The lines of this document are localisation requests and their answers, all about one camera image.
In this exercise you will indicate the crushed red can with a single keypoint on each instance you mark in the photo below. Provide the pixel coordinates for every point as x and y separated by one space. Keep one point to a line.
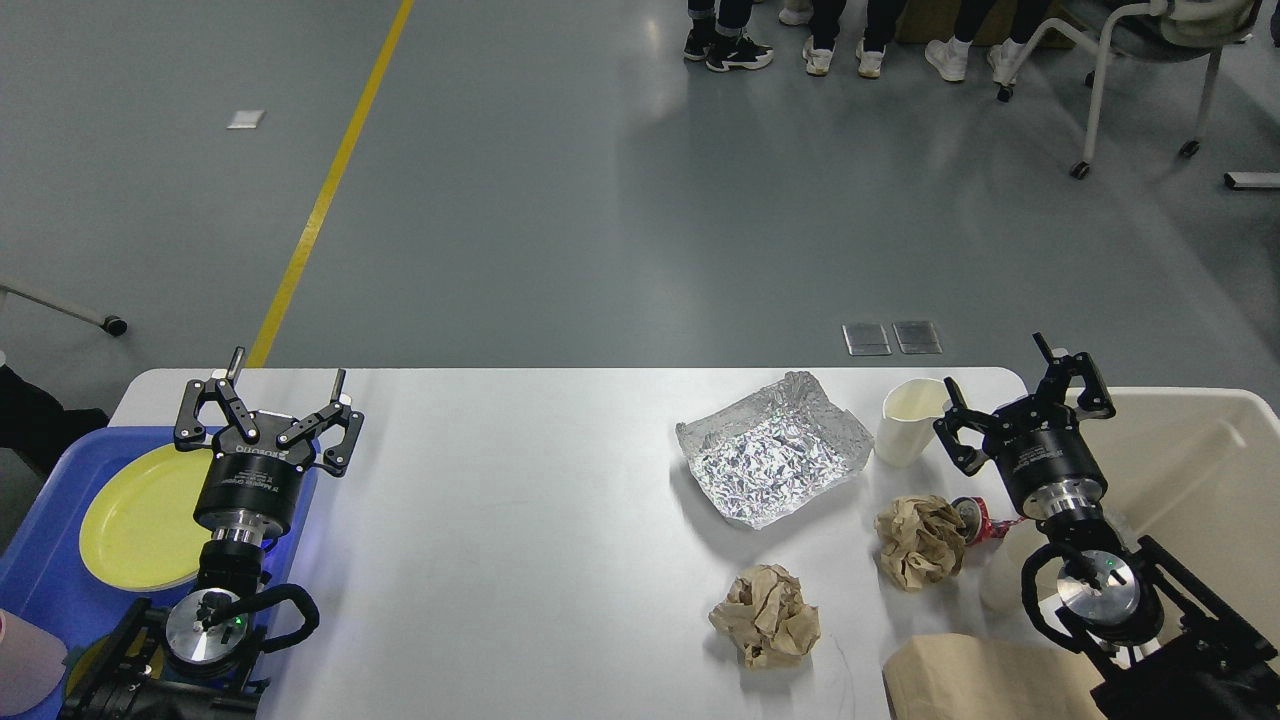
977 525

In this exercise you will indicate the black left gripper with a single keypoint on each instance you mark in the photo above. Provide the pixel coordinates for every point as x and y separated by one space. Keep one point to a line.
255 485

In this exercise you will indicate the beige plastic bin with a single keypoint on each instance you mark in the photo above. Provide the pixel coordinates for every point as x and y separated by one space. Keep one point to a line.
1196 469

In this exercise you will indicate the white paper on floor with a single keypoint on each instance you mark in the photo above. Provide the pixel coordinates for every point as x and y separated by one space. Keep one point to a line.
246 119

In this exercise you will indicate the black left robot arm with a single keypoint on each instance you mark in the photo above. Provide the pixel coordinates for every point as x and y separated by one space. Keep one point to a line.
194 659

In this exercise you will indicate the white bar on floor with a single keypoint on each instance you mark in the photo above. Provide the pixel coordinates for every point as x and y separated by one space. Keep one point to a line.
1246 180

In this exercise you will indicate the chair leg with caster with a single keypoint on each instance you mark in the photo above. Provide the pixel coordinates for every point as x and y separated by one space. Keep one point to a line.
114 325

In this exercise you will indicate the floor socket plate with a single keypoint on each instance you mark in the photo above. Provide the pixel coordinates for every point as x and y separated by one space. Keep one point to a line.
918 337
866 340

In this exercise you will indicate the grey mug yellow inside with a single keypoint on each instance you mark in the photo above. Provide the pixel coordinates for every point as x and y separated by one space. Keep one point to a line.
80 665

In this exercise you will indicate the pink cup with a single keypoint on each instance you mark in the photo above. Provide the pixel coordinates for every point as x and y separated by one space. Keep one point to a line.
32 664

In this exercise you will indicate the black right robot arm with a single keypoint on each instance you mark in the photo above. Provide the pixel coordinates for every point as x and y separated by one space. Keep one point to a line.
1164 643

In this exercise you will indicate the white paper cup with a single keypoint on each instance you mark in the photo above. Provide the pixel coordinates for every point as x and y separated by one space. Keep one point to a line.
906 425

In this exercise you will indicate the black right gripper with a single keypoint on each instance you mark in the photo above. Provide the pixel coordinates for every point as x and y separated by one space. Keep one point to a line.
1040 454

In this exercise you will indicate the seated person white sneakers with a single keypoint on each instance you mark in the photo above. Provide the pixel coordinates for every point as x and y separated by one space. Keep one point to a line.
949 58

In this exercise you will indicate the brown paper bag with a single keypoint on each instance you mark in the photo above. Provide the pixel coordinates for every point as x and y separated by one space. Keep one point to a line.
957 676

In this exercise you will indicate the cardboard box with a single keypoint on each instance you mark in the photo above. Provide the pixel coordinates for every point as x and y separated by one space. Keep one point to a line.
923 21

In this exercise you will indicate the yellow plate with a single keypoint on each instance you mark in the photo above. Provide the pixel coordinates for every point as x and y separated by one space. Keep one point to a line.
142 522

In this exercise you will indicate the person in black clothes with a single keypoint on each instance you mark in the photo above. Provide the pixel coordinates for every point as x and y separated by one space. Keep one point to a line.
719 37

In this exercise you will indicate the crumpled brown paper ball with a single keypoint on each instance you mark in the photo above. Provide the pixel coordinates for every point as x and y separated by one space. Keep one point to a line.
921 541
766 617

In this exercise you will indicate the crumpled aluminium foil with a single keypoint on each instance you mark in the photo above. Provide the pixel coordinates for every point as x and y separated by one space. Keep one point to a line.
768 454

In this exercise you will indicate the white office chair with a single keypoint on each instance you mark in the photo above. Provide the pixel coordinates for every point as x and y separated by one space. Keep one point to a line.
1154 31

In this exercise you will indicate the pink plate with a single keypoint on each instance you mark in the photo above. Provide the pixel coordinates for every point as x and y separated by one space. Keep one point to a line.
155 583

